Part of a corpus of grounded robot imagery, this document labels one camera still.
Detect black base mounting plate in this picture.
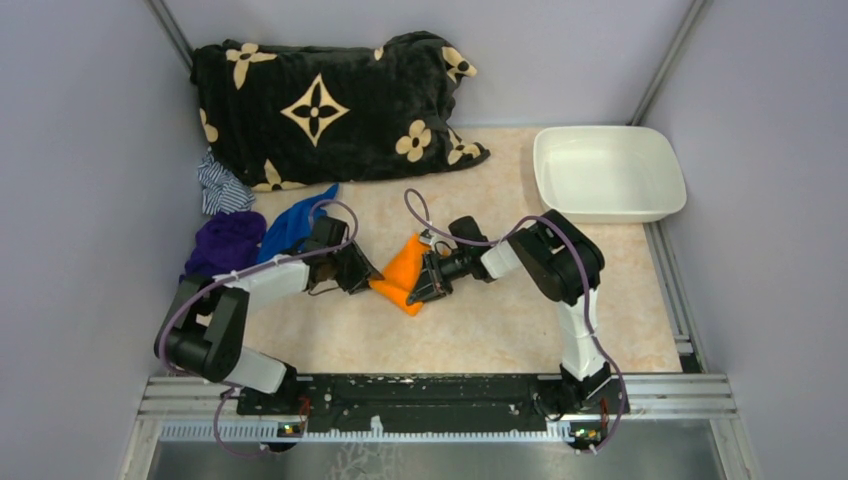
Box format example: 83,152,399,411
236,374,630,434

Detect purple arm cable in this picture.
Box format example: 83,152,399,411
156,199,360,460
403,188,629,456

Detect aluminium frame rail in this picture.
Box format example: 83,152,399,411
120,373,760,479

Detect orange towel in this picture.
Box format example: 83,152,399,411
369,234,432,317

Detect purple towel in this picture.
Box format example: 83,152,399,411
178,211,267,283

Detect black floral blanket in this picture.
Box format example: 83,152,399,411
190,31,490,192

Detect blue white striped cloth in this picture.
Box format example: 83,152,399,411
196,148,256,216

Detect white plastic basin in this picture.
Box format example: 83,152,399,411
533,126,688,224

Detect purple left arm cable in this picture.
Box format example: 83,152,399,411
156,199,360,460

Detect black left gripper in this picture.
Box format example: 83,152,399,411
327,238,384,295

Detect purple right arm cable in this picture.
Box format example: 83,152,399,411
403,188,629,456

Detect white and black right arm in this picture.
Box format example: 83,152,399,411
406,210,613,418

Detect blue towel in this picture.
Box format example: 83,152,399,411
256,183,339,263

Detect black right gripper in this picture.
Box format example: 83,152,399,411
408,249,471,307

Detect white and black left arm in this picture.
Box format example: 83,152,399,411
154,216,383,414

